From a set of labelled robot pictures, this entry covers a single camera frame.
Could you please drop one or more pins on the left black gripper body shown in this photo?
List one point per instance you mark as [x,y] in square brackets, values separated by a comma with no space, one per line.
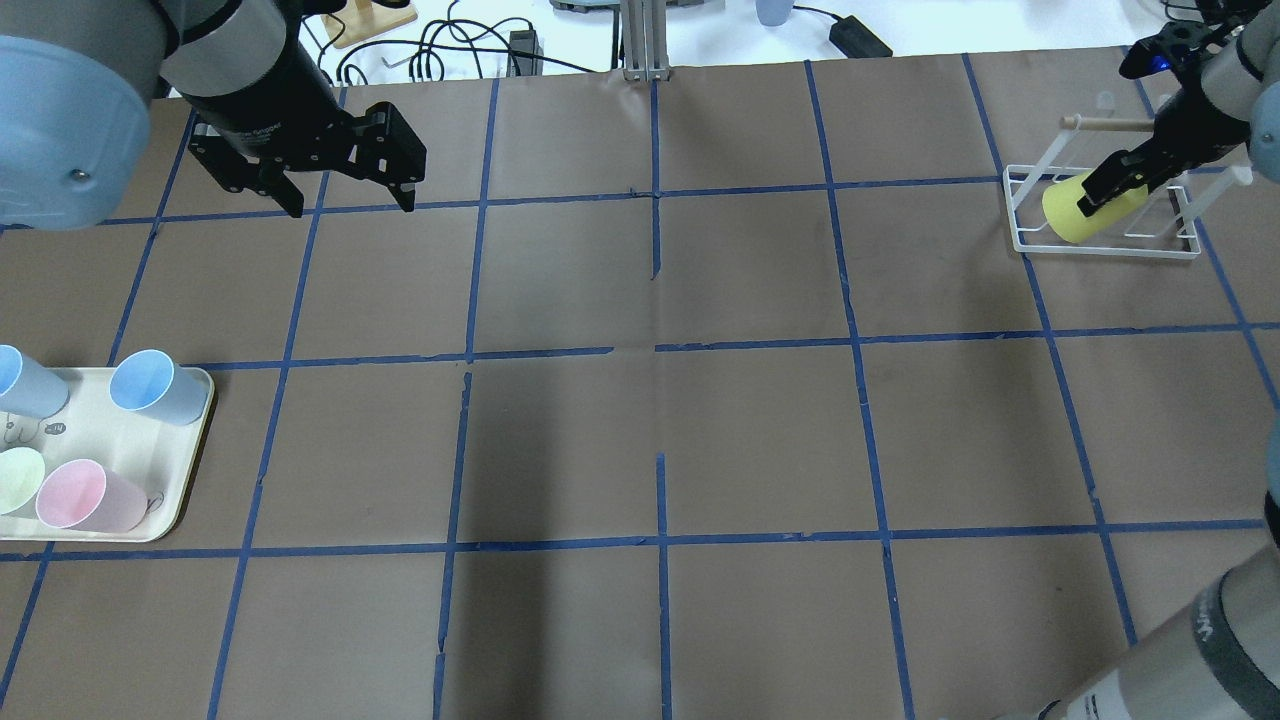
[262,92]

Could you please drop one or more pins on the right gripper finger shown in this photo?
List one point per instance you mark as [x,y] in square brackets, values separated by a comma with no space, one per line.
[1102,188]

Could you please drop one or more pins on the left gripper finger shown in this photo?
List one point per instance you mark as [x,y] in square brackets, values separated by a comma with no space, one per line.
[286,194]
[405,195]

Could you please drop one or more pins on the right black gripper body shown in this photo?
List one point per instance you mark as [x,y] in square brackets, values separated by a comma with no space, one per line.
[1187,126]

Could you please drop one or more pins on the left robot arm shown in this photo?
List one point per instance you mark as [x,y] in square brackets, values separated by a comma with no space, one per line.
[78,79]

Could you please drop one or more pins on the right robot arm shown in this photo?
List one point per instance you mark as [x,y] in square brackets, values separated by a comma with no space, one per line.
[1217,657]

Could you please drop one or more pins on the blue plastic cup left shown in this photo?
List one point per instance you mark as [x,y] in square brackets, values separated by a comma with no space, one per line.
[149,383]

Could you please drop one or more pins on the blue plastic cup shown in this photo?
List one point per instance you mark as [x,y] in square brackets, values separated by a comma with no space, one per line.
[28,388]
[149,383]

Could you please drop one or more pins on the blue plastic cup right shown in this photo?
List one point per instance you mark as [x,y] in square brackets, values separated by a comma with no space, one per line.
[28,388]

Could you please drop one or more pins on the pink plastic cup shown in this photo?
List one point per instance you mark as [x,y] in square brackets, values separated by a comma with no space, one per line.
[84,495]

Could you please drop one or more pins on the pale yellow plastic cup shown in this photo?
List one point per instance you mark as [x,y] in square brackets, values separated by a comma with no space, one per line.
[23,471]

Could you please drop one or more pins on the cream plastic tray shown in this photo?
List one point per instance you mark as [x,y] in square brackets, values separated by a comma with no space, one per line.
[159,458]

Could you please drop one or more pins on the black power adapter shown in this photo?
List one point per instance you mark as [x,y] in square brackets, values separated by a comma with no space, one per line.
[855,40]

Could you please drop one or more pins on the white wire cup rack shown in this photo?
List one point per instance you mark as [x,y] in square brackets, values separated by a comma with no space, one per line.
[1045,200]

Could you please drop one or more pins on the aluminium frame post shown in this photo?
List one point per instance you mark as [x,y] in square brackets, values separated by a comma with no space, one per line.
[643,27]

